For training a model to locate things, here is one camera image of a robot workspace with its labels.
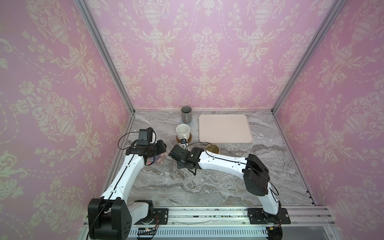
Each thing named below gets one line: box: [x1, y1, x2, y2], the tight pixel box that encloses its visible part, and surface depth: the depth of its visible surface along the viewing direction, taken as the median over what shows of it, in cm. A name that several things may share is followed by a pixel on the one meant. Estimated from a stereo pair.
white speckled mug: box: [176, 123, 190, 142], surface depth 101 cm
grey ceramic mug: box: [181, 106, 192, 124], surface depth 108 cm
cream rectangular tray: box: [198, 114, 254, 144], surface depth 112 cm
